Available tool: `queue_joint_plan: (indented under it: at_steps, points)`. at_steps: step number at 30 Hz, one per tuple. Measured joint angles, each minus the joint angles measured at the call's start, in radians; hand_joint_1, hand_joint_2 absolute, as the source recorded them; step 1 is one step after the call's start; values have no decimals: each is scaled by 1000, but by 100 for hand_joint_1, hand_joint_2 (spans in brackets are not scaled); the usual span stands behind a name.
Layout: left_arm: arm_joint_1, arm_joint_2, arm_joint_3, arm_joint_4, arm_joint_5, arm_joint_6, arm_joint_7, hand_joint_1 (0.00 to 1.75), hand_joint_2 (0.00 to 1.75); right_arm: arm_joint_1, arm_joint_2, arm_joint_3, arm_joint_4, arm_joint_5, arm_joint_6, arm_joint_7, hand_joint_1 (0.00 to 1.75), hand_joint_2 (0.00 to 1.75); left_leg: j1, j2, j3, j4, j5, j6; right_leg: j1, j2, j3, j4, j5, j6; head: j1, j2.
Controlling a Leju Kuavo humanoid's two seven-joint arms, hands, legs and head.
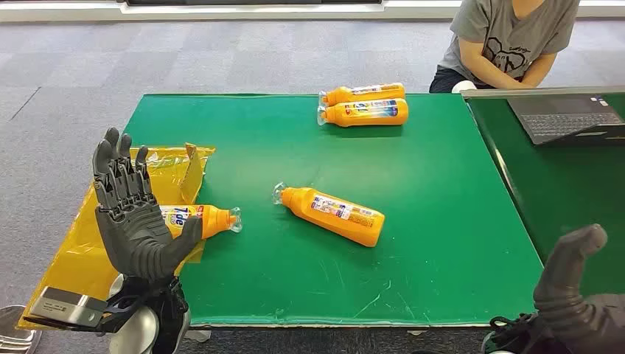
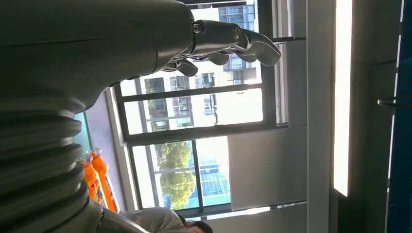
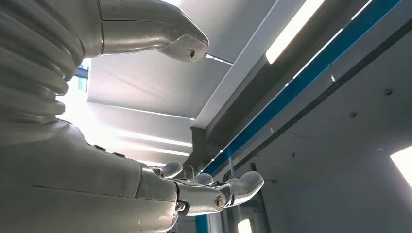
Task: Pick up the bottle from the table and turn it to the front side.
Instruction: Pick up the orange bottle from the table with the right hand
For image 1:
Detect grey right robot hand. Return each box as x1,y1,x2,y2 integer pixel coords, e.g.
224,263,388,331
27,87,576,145
533,224,625,354

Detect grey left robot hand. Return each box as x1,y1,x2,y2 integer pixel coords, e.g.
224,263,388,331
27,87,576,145
92,128,203,283

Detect orange bottle with white label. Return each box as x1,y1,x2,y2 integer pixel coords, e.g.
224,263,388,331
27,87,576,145
272,181,385,249

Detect orange Tide detergent bottle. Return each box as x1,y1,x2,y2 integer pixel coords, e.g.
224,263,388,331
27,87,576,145
160,204,243,240

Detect orange bottle with slim label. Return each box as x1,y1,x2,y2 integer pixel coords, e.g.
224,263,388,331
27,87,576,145
318,82,406,107

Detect orange bottle with blue label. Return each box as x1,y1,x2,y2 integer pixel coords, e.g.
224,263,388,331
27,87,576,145
317,98,409,128

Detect yellow plastic bag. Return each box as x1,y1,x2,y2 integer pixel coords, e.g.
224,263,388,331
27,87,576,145
17,142,217,330

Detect dark green side table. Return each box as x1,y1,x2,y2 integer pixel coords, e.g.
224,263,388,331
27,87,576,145
461,86,625,299

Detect shiny metal chair base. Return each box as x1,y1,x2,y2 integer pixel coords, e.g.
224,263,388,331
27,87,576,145
0,305,43,354

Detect large green table mat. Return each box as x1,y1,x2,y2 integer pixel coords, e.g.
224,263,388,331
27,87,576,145
122,94,545,327

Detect dark grey laptop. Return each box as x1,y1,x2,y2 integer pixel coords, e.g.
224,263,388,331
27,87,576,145
507,94,625,146

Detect person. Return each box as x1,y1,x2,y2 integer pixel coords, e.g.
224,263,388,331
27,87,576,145
429,0,581,94

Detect black left camera bracket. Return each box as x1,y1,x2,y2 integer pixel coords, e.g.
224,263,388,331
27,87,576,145
21,277,150,336

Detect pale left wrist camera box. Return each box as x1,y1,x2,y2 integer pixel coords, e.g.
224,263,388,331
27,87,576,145
41,286,108,328

